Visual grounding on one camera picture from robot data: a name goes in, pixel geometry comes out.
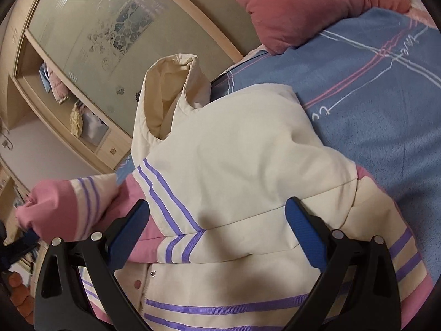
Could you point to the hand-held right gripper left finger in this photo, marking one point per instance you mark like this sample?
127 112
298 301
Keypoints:
129 234

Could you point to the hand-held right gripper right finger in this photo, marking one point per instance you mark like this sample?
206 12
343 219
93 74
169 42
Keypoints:
303 234

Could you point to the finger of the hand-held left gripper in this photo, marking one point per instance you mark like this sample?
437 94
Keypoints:
30 236

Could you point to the cream pink purple-striped hooded jacket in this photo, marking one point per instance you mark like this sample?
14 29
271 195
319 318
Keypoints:
241 144

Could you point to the orange cushion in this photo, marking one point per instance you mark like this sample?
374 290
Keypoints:
22 293

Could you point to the wooden drawer with knob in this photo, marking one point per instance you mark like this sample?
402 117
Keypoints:
112 146

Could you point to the pale lilac cloth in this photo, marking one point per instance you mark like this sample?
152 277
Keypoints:
93 127

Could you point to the crumpled yellow cloth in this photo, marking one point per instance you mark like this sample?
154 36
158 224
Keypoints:
76 120

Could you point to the blue plaid bedsheet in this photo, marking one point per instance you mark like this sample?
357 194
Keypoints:
379 127

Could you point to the folded pink cloth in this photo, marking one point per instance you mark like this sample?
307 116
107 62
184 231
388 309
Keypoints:
58 84

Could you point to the folded light blue cloth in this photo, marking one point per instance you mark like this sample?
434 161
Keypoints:
43 76

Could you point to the frosted floral glass sliding door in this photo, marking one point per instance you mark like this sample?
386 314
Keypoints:
103 58

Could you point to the beige wooden wardrobe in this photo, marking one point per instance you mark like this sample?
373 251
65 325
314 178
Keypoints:
17 41

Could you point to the dusty pink quilt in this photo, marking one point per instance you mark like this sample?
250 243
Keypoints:
310 7

